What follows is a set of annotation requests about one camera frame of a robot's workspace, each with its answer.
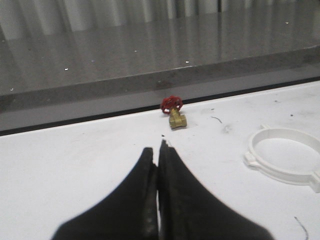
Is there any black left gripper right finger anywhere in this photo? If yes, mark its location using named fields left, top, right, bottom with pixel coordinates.
left=158, top=140, right=262, bottom=240

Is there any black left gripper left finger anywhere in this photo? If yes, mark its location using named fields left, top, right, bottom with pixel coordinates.
left=52, top=147, right=158, bottom=240

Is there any white half pipe clamp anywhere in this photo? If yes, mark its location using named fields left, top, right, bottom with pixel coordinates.
left=256, top=127, right=320, bottom=193
left=243, top=124, right=320, bottom=193

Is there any brass valve red handwheel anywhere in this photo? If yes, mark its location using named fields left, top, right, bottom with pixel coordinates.
left=160, top=95, right=187, bottom=129

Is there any grey stone counter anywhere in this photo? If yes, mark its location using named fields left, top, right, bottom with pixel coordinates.
left=0, top=14, right=320, bottom=135

